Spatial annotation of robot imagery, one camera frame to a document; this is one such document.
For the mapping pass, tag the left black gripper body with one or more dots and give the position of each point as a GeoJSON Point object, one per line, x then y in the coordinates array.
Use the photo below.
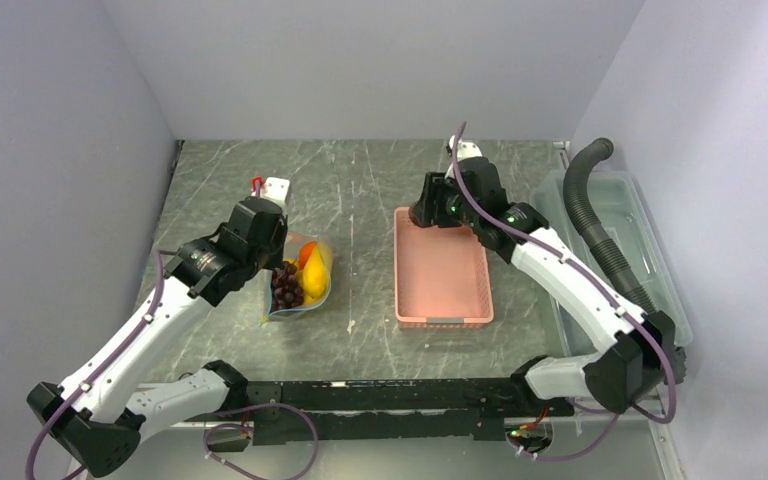
{"type": "Point", "coordinates": [271, 255]}

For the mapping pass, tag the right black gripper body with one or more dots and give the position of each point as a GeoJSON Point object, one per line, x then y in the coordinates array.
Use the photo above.
{"type": "Point", "coordinates": [458, 213]}

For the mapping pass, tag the orange fruit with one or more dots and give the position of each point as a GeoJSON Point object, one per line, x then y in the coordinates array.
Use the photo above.
{"type": "Point", "coordinates": [305, 252]}

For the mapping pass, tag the dark red grape bunch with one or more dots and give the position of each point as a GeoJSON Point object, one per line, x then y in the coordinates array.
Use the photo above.
{"type": "Point", "coordinates": [286, 292]}

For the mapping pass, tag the pink perforated plastic basket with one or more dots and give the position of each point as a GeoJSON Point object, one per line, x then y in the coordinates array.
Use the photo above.
{"type": "Point", "coordinates": [441, 276]}

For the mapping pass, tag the clear zip bag blue zipper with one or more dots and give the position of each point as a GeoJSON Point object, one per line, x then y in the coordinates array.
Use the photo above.
{"type": "Point", "coordinates": [294, 241]}

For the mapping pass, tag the yellow mango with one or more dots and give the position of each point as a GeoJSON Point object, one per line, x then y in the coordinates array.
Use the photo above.
{"type": "Point", "coordinates": [314, 277]}

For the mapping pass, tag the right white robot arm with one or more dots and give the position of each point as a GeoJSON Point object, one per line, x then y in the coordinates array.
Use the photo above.
{"type": "Point", "coordinates": [631, 343]}

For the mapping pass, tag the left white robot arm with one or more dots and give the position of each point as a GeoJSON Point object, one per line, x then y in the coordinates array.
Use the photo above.
{"type": "Point", "coordinates": [97, 413]}

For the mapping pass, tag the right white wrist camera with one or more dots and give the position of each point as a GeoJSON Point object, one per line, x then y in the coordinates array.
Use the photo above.
{"type": "Point", "coordinates": [462, 149]}

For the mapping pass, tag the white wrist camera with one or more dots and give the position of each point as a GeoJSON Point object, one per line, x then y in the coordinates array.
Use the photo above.
{"type": "Point", "coordinates": [462, 149]}
{"type": "Point", "coordinates": [274, 189]}

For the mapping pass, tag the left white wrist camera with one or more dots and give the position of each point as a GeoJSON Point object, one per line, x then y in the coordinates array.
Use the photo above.
{"type": "Point", "coordinates": [274, 189]}

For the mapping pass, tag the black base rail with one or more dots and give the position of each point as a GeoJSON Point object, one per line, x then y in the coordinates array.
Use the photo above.
{"type": "Point", "coordinates": [480, 408]}

